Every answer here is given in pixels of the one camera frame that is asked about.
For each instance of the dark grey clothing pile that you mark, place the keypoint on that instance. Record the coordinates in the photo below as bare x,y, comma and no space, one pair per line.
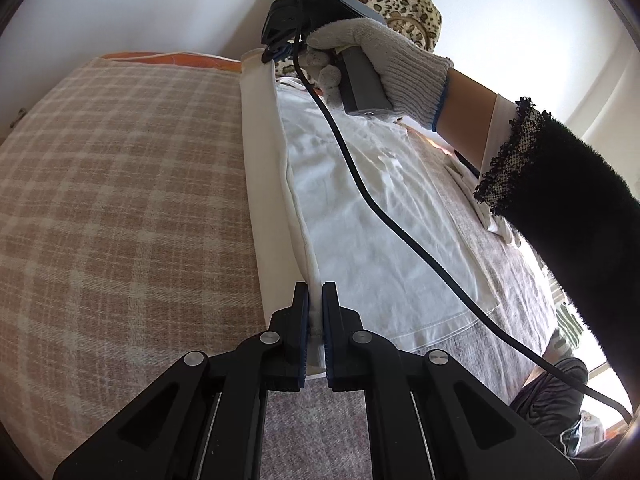
554,410

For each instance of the right forearm black fuzzy sleeve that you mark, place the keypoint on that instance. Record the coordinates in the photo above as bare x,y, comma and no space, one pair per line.
564,197

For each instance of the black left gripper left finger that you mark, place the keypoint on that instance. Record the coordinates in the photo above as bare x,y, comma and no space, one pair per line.
203,417

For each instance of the pink plaid bed blanket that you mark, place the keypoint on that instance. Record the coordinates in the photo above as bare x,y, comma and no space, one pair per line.
126,242

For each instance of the orange patterned bed sheet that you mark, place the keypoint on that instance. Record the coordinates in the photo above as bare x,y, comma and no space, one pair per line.
182,58

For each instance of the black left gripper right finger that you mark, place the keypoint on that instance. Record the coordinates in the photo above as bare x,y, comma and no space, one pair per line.
428,417

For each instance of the white tank top garment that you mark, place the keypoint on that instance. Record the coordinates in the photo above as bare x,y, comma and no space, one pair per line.
374,209

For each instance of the right hand grey knit glove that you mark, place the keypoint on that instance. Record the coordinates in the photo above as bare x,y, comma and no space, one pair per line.
414,81

